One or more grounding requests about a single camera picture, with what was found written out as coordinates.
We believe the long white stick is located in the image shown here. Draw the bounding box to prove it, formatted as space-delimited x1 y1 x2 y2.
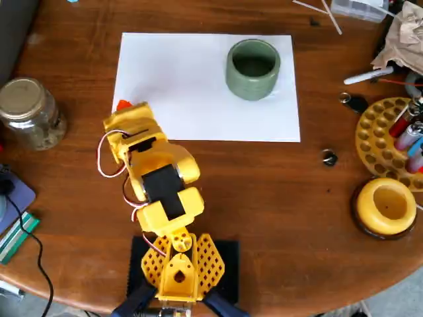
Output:
322 0 343 36

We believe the thin red wire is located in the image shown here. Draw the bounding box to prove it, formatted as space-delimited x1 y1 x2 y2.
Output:
376 77 423 87

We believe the green ceramic cup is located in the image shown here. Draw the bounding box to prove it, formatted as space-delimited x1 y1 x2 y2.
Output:
225 39 282 102

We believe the short white stick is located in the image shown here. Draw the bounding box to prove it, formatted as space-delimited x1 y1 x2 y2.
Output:
292 0 330 15

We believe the white red servo cable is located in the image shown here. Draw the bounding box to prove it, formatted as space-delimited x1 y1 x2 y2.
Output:
97 129 130 178

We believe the crumpled brown paper bag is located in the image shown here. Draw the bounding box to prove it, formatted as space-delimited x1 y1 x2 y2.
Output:
369 0 423 77

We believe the clear plastic box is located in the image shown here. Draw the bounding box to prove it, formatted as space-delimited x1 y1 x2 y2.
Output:
330 0 391 23

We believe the glass jar with gold lid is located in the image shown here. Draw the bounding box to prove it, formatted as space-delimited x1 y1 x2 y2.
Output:
0 77 69 152

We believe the white paper sheet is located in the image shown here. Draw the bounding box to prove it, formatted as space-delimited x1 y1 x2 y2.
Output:
108 32 301 143

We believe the green striped book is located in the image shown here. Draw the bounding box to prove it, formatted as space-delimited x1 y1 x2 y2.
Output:
0 211 42 265

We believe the black power cable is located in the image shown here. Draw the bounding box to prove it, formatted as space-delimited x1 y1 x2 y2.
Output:
6 191 56 317

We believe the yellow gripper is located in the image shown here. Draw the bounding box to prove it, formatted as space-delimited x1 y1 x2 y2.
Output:
102 102 170 166

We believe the pink lighter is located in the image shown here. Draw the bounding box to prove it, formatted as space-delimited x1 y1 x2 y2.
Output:
395 122 423 151

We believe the yellow round holder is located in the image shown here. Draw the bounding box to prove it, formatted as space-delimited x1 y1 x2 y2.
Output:
350 181 419 241

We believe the magenta lighter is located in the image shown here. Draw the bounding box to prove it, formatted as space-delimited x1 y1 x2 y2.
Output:
405 155 423 174

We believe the black small device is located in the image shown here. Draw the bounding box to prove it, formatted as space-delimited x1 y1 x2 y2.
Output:
0 178 16 195

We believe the black key fob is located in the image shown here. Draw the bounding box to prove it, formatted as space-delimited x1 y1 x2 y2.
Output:
339 92 369 115

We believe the white pen with black cap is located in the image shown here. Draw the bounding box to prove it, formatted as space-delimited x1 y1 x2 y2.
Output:
0 280 26 300

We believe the white marker pen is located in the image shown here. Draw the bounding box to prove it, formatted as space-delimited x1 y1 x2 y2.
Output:
343 65 396 86

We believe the small metal bolt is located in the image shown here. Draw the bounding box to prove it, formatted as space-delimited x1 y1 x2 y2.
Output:
322 148 338 168

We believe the grey curved tube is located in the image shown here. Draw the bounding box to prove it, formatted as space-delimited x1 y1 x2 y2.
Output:
404 71 423 100

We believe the purple notebook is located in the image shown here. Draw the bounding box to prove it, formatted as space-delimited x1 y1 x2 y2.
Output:
0 164 37 234

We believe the yellow dimpled round tray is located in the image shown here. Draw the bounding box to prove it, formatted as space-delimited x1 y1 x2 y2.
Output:
355 97 423 192

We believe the yellow ring bowl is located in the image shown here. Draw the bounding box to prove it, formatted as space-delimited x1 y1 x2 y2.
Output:
356 177 418 236

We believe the blue lighter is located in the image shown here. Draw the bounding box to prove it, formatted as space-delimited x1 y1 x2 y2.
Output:
406 137 423 159

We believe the red lighter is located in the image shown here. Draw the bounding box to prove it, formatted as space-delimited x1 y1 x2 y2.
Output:
388 98 423 138

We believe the blue clamp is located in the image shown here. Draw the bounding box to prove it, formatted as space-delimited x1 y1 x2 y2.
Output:
111 283 158 317
203 287 250 317

